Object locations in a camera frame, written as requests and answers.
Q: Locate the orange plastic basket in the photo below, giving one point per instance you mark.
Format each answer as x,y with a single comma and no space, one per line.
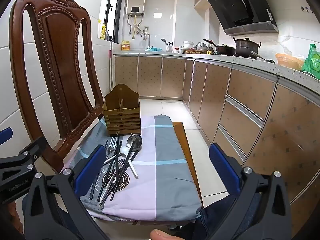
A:
289,61

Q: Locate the steel kitchen faucet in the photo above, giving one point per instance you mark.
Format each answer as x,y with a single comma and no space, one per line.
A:
146,37

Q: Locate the carved brown wooden chair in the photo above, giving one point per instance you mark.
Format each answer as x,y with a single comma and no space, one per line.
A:
62,34

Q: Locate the green plastic bag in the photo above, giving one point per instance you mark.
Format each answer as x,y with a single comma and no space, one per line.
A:
312,62

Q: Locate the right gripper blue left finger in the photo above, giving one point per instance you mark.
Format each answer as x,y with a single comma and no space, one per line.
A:
87,170

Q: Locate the black range hood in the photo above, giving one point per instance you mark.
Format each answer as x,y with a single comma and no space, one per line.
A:
239,17

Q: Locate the wooden utensil holder box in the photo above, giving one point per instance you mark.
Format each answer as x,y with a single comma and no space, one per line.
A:
121,111

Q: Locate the yellow oil bottle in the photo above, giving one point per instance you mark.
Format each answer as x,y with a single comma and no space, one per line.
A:
103,32

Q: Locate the large steel spoon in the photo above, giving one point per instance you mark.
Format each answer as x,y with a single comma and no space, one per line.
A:
135,142

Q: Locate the checked grey pink cushion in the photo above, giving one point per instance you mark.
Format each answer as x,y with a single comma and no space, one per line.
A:
165,190

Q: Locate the person's right hand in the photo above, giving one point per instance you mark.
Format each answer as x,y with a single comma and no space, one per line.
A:
156,234

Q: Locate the yellow box on counter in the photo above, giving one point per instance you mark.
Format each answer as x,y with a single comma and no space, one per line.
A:
125,45

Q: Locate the white ceramic spoon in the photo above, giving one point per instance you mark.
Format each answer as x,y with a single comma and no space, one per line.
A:
124,151

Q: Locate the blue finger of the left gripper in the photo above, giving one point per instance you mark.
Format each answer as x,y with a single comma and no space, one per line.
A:
5,135

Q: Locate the kitchen counter cabinets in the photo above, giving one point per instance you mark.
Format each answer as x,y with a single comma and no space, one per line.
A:
264,115

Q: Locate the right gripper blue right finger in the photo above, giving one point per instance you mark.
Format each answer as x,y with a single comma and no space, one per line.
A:
228,169

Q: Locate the black wok pan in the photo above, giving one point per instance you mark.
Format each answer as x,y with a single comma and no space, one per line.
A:
222,49

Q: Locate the stack of bowls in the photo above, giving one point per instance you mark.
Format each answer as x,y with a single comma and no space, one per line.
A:
188,45

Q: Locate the dark cooking pot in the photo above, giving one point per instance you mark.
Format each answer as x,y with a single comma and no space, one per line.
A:
246,48

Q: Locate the white gas water heater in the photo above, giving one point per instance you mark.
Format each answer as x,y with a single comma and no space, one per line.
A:
135,7

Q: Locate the steel fork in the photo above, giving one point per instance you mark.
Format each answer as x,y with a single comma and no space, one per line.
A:
112,145

